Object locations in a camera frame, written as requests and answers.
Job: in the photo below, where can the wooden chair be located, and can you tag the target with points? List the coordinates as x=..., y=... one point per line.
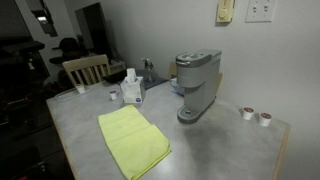
x=88, y=70

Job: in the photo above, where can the grey pod coffee machine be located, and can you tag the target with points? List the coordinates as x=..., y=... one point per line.
x=197, y=74

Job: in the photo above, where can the coffee pod right near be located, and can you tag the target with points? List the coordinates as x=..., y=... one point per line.
x=247, y=113

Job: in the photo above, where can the yellow microfiber towel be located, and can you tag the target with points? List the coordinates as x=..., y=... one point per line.
x=135, y=144

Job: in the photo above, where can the coffee pod near tissue box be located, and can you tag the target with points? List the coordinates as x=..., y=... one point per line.
x=113, y=94

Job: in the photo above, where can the dark blue cloth mat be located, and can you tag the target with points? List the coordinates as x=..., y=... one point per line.
x=157, y=80

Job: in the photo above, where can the beige wall thermostat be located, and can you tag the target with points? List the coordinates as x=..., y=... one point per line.
x=225, y=11

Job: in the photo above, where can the small white cup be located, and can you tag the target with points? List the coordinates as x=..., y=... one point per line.
x=80, y=88

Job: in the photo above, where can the black tray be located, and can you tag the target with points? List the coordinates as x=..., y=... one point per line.
x=117, y=77

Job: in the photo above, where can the grey tissue box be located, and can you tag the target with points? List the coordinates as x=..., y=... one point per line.
x=133, y=88

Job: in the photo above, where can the coffee pod right far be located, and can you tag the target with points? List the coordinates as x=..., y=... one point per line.
x=264, y=119

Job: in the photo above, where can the blue pack behind machine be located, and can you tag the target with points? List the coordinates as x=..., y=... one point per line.
x=176, y=88

